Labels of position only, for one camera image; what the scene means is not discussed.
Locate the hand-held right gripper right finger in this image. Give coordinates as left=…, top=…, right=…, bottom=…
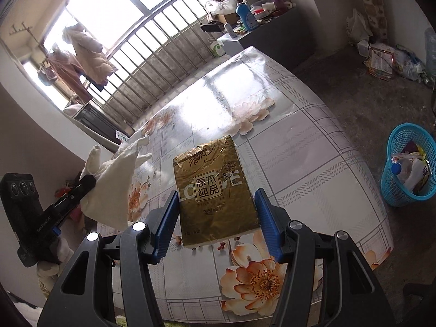
left=254, top=188, right=397, bottom=327

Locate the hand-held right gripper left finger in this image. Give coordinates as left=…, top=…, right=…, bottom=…
left=37, top=189, right=180, bottom=327

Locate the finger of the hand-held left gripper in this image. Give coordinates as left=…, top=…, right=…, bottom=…
left=43, top=174, right=96, bottom=237

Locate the white cloth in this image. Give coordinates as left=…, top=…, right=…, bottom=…
left=79, top=134, right=152, bottom=229

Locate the gold tissue pack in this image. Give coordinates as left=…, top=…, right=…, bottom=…
left=172, top=135, right=262, bottom=247

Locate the blue plastic basket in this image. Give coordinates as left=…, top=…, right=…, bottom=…
left=381, top=123, right=436, bottom=208

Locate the dark flat panel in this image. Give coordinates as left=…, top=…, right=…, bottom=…
left=73, top=104, right=135, bottom=152

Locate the floral plastic tablecloth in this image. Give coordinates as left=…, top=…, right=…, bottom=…
left=97, top=45, right=392, bottom=324

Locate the white fluffy blanket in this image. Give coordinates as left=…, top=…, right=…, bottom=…
left=14, top=301, right=46, bottom=327

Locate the pink hanging garment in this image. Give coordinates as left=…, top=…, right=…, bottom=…
left=37, top=49, right=93, bottom=103

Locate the beige hanging jacket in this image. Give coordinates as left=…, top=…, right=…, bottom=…
left=62, top=23, right=119, bottom=86

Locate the metal balcony railing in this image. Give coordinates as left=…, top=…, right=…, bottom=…
left=63, top=0, right=246, bottom=126

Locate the grey cabinet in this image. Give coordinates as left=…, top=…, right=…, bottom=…
left=217, top=7, right=312, bottom=75

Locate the pile of printed packets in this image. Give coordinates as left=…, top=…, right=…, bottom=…
left=358, top=39, right=436, bottom=84

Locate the black plastic object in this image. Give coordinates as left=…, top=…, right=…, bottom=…
left=200, top=22, right=227, bottom=33

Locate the blue detergent bottle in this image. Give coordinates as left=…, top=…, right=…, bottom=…
left=236, top=2, right=258, bottom=31

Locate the cardboard box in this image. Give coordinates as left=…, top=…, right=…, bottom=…
left=214, top=12, right=239, bottom=24

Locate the pile of small items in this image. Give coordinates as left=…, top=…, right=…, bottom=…
left=250, top=0, right=293, bottom=19

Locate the white stuffed bag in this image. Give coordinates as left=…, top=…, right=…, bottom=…
left=204, top=0, right=239, bottom=16

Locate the large clear water jug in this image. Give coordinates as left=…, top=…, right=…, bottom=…
left=424, top=27, right=436, bottom=62

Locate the tall patterned box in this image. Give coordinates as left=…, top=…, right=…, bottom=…
left=354, top=0, right=389, bottom=38

